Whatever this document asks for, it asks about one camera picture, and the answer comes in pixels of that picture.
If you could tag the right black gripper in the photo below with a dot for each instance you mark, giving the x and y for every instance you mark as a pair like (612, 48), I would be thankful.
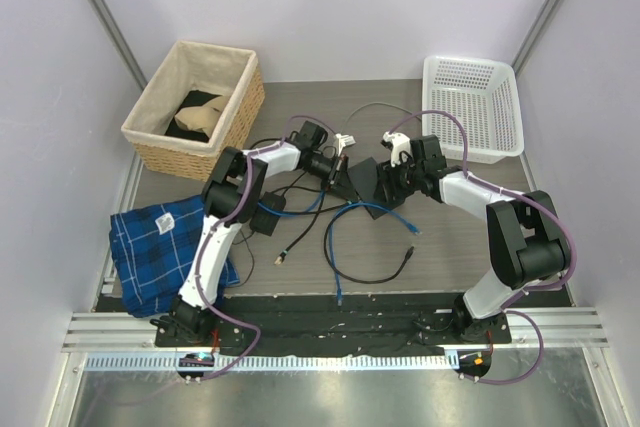
(387, 174)

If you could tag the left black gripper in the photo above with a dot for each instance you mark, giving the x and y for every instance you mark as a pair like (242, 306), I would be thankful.
(339, 180)

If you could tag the black network switch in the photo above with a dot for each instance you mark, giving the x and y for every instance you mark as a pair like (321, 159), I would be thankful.
(366, 183)

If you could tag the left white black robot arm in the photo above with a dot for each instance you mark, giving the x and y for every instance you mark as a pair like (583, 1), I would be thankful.
(231, 199)

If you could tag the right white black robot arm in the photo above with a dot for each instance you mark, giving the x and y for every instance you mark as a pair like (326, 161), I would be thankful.
(527, 246)

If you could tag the black power adapter brick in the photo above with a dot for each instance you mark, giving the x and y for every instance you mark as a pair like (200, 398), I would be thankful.
(265, 218)

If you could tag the white plastic perforated basket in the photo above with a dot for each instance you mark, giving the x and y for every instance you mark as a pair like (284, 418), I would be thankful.
(483, 96)

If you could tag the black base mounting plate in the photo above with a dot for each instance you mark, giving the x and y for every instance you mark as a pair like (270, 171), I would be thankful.
(316, 326)

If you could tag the beige cloth in basket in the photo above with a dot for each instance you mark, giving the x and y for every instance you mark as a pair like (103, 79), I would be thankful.
(202, 118)

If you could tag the wicker basket with liner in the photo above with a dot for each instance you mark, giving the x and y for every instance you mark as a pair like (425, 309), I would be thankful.
(221, 70)

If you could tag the black cloth in basket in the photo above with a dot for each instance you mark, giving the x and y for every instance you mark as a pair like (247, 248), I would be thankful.
(193, 98)

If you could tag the blue plaid cloth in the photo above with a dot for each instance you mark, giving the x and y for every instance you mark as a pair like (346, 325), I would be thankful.
(153, 249)

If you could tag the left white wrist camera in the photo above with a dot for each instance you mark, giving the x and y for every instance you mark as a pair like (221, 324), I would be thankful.
(342, 141)

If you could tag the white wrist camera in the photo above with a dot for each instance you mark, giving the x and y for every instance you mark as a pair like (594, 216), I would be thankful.
(342, 141)
(398, 144)

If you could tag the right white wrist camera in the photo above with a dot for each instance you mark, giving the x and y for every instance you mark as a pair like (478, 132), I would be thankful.
(398, 144)

